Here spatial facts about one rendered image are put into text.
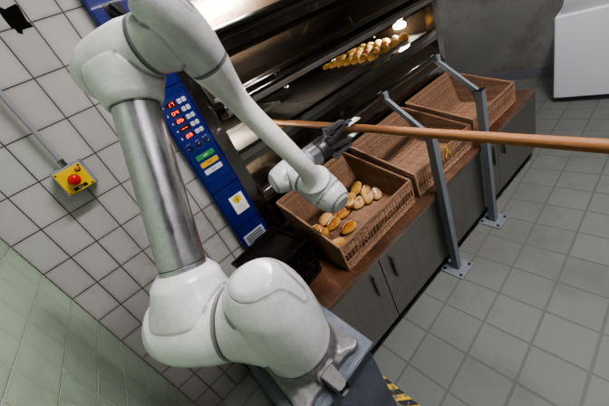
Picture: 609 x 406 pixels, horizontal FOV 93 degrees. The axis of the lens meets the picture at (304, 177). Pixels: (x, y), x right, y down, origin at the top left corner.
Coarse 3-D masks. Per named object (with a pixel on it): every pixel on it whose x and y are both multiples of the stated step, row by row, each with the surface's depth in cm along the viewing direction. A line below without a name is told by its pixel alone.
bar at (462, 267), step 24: (408, 72) 156; (456, 72) 162; (384, 96) 145; (480, 96) 158; (408, 120) 143; (480, 120) 165; (432, 144) 139; (480, 144) 174; (432, 168) 148; (504, 216) 198; (456, 240) 170; (456, 264) 178
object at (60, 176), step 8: (80, 160) 106; (64, 168) 103; (72, 168) 104; (88, 168) 112; (56, 176) 102; (64, 176) 103; (80, 176) 106; (88, 176) 107; (64, 184) 104; (80, 184) 106; (88, 184) 108; (72, 192) 106
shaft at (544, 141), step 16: (320, 128) 133; (352, 128) 115; (368, 128) 108; (384, 128) 102; (400, 128) 97; (416, 128) 93; (512, 144) 71; (528, 144) 68; (544, 144) 66; (560, 144) 64; (576, 144) 61; (592, 144) 59; (608, 144) 58
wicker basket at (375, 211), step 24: (336, 168) 181; (360, 168) 178; (288, 192) 164; (384, 192) 173; (408, 192) 157; (288, 216) 158; (312, 216) 171; (384, 216) 144; (312, 240) 152; (360, 240) 137
